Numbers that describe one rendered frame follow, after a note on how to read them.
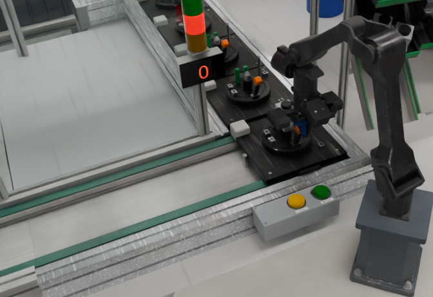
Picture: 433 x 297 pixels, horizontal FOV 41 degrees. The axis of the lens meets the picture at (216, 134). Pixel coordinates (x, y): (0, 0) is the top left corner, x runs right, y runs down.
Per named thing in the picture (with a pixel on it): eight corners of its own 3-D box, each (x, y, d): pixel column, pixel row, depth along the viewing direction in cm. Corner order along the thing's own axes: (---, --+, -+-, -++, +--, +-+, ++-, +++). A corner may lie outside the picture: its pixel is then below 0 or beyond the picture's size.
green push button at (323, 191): (332, 198, 144) (332, 192, 142) (317, 203, 143) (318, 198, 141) (323, 188, 147) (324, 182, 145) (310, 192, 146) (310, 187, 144)
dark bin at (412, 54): (417, 57, 148) (426, 40, 141) (368, 66, 146) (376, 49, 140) (379, -25, 160) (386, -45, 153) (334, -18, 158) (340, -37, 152)
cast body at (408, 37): (403, 57, 147) (412, 41, 141) (386, 52, 148) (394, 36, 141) (408, 32, 151) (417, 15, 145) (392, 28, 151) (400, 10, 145)
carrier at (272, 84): (301, 107, 174) (301, 73, 166) (228, 131, 168) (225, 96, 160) (265, 69, 192) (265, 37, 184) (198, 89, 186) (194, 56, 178)
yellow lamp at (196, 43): (210, 49, 144) (208, 32, 141) (191, 55, 143) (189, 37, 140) (203, 40, 148) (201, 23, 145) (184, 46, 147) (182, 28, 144)
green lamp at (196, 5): (206, 13, 138) (204, -6, 135) (187, 18, 137) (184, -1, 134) (199, 5, 142) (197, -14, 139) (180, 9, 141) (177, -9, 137)
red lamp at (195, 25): (208, 31, 141) (206, 13, 138) (189, 37, 140) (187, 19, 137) (201, 23, 145) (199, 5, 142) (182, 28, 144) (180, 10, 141)
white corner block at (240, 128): (250, 138, 165) (250, 127, 162) (236, 143, 164) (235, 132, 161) (244, 129, 168) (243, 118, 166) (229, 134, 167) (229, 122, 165)
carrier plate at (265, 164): (346, 157, 155) (347, 151, 154) (267, 185, 149) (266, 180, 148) (303, 110, 173) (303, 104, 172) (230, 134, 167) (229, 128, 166)
